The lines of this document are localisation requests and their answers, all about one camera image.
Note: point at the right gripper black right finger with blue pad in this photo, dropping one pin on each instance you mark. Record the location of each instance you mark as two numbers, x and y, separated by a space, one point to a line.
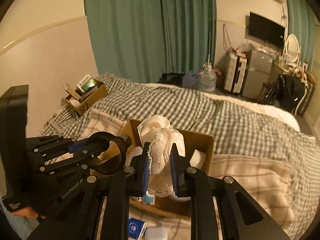
220 208

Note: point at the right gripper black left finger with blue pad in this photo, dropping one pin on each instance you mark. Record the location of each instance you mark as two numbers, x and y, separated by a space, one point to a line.
91 208

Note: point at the blue white tissue pack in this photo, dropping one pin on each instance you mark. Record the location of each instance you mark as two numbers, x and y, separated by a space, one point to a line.
136 228

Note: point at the white earbuds case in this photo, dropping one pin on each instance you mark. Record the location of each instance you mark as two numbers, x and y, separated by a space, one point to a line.
156 233

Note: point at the white lace cloth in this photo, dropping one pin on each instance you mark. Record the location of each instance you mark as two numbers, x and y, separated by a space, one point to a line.
160 152

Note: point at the black headphones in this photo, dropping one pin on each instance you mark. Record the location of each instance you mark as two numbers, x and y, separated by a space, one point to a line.
108 152

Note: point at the person's left hand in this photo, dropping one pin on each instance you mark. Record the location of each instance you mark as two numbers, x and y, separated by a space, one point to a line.
26 212

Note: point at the green checked bed sheet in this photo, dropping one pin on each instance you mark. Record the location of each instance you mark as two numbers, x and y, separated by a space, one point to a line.
236 130

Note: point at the beige plaid blanket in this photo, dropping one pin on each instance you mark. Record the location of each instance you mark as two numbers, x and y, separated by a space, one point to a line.
267 181

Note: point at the small cardboard box with items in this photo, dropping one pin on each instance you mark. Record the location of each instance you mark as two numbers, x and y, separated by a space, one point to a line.
87 92

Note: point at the blue plastic bag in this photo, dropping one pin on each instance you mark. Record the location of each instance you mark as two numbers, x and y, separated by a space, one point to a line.
191 80

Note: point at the clear large water jug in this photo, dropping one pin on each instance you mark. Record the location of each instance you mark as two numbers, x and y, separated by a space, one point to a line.
208 78

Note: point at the white suitcase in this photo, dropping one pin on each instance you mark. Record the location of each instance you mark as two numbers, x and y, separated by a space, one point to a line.
235 72

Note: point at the black bag on chair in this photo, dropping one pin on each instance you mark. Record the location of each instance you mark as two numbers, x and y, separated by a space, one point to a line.
288 91

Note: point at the grey mini fridge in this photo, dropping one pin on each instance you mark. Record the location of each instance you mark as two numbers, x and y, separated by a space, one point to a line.
257 72

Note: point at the green curtain centre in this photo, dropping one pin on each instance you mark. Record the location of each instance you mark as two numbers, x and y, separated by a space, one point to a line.
142 39

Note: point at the green curtain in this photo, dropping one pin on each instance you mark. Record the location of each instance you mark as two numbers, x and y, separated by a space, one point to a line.
142 39
302 24

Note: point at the white oval vanity mirror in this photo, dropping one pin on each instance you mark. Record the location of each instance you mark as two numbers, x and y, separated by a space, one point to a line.
291 53

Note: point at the green curtain right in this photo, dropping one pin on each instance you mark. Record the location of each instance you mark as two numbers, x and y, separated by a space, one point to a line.
302 24

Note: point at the black wall television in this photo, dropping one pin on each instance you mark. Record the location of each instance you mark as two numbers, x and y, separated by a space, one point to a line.
266 30

